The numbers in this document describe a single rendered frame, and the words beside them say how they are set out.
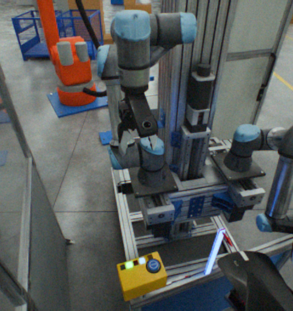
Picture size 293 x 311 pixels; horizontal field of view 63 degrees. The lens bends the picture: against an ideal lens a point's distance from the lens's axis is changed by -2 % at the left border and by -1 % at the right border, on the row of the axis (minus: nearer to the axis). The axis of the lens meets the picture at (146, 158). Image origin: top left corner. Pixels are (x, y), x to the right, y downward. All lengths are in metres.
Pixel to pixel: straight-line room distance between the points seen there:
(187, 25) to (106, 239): 1.92
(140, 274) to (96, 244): 1.38
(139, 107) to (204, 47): 0.63
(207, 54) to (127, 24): 0.67
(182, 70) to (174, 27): 0.49
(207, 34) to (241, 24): 1.23
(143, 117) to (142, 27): 0.19
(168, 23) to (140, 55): 0.15
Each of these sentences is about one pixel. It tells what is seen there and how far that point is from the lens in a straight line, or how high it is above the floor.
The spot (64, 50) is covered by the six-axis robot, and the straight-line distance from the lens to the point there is 3.95.
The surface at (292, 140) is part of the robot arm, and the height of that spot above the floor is 1.45.
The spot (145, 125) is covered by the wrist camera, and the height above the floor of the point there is 1.62.
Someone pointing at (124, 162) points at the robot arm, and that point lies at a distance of 1.08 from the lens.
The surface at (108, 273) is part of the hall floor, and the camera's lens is 2.13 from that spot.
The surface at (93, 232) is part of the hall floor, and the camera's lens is 2.34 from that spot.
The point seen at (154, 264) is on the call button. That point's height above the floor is 1.08.
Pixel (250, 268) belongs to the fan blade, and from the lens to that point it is 0.86.
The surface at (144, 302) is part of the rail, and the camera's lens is 1.15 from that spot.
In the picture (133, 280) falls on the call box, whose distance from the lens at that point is 0.91.
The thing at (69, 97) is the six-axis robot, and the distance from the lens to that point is 4.24.
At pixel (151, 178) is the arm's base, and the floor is 1.09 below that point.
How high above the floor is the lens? 1.91
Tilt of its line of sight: 39 degrees down
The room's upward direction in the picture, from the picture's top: straight up
